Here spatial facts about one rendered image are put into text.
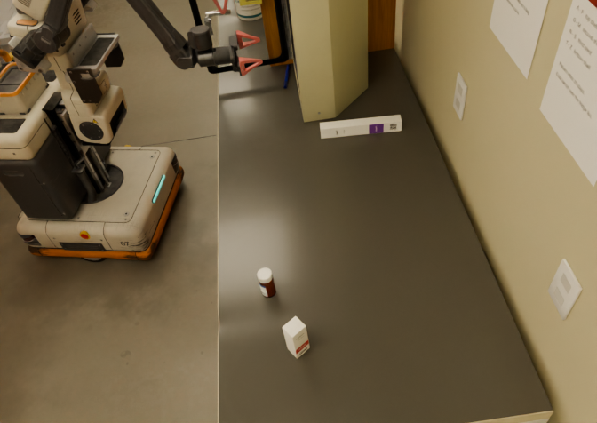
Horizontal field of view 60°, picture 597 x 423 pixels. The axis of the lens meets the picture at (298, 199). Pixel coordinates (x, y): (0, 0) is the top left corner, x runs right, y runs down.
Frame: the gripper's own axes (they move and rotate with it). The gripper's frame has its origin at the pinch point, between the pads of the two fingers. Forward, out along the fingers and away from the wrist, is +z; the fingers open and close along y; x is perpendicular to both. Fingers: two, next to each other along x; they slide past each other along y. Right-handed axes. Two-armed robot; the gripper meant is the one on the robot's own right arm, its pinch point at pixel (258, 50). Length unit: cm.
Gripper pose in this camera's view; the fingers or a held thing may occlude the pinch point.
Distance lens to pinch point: 176.5
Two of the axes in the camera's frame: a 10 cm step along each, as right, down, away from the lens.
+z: 9.9, -1.3, 0.1
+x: 0.5, 4.7, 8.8
